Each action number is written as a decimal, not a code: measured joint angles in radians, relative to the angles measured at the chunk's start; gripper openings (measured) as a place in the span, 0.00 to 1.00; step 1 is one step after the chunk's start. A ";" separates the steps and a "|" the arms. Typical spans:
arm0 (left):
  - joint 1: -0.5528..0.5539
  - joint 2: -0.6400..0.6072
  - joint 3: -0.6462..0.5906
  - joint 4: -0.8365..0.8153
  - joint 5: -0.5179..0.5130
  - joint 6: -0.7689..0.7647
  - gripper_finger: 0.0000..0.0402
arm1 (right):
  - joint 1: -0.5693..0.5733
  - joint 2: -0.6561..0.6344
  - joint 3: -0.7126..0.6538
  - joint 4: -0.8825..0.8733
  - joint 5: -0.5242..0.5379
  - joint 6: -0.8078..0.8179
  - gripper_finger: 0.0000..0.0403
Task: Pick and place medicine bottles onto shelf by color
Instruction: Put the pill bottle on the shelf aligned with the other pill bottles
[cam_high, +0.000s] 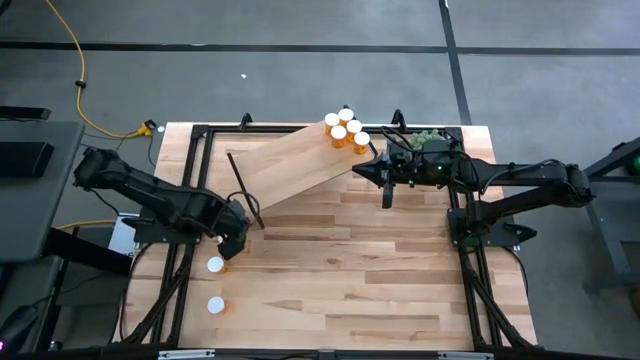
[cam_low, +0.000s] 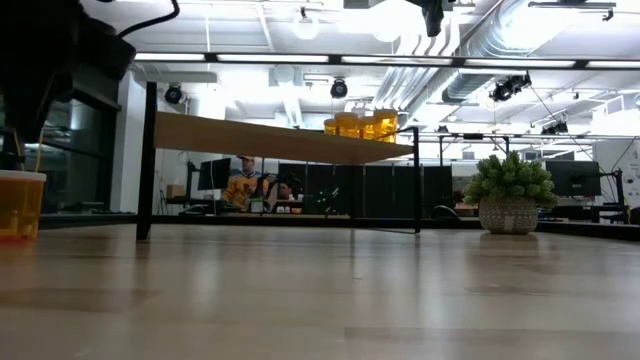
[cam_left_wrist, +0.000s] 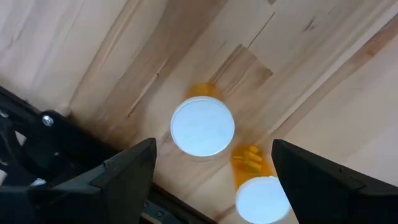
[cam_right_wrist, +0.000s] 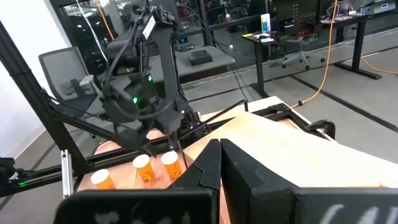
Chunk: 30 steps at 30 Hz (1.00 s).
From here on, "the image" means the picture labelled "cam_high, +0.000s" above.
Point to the orange medicine bottle white cap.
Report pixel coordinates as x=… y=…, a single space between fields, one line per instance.
x=345 y=114
x=338 y=132
x=216 y=304
x=332 y=119
x=361 y=138
x=354 y=125
x=215 y=264

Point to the flat black box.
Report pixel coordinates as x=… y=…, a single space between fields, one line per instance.
x=25 y=159

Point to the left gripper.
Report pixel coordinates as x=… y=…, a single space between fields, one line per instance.
x=235 y=222

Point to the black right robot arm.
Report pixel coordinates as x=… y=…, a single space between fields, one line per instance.
x=525 y=177

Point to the grey desk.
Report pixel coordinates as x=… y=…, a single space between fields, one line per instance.
x=50 y=210

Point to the black aluminium rig frame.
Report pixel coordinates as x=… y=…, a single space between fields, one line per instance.
x=235 y=129

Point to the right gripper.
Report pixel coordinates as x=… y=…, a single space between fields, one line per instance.
x=410 y=165

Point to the green plant in patterned pot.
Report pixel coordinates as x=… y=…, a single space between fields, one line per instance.
x=427 y=137

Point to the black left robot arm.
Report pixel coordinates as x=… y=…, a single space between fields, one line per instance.
x=150 y=195

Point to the wooden shelf board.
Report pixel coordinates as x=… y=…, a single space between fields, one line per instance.
x=290 y=170

